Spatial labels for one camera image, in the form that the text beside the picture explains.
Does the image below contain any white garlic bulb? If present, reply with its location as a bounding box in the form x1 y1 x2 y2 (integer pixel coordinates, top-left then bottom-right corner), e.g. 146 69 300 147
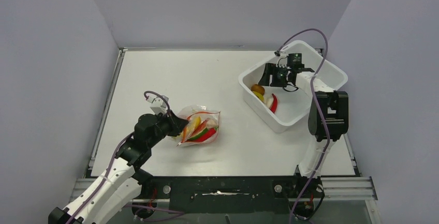
263 96 274 109

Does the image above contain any red chili pepper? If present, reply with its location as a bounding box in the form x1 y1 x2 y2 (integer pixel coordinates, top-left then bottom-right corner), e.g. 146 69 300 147
270 94 278 113
194 128 217 142

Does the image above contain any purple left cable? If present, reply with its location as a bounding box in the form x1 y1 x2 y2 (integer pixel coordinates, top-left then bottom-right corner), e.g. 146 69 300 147
65 91 186 224

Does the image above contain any beige ginger piece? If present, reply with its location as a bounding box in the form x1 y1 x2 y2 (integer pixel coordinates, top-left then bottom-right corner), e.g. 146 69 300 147
206 119 219 129

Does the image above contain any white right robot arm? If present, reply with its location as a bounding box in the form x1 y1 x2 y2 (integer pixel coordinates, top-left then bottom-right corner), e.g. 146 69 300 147
269 53 349 197

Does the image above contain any yellow star fruit slice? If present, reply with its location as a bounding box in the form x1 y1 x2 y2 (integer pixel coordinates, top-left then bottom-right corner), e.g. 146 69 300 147
252 91 264 102

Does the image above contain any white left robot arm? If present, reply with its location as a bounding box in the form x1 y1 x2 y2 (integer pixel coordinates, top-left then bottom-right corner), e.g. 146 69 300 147
48 91 189 223

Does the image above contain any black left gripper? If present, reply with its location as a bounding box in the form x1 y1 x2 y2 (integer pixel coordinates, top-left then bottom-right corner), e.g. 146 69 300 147
148 109 188 148

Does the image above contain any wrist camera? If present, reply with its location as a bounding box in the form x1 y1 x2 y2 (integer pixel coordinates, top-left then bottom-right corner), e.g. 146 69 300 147
147 95 169 115
274 51 289 69

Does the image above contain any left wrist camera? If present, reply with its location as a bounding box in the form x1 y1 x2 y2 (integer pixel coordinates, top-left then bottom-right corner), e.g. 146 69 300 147
147 95 169 115

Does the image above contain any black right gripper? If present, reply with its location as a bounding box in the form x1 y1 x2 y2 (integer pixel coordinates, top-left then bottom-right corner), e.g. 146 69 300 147
258 64 290 87

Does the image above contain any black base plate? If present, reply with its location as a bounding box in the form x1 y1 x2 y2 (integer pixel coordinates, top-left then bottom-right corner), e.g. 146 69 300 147
130 175 325 220

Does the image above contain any yellow banana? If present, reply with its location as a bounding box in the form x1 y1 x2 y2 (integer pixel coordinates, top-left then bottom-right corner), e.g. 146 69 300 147
186 116 201 136

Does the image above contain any clear zip top bag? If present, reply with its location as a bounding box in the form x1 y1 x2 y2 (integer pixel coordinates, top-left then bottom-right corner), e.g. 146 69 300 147
174 105 221 146

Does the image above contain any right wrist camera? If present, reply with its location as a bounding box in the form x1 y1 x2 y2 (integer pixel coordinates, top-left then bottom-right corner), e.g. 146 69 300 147
274 51 289 69

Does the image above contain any white plastic tub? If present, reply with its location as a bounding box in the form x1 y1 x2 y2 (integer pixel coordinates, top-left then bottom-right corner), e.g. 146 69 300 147
238 40 348 134

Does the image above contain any watermelon slice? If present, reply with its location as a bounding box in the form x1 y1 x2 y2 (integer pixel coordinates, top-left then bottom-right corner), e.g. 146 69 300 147
187 123 208 142

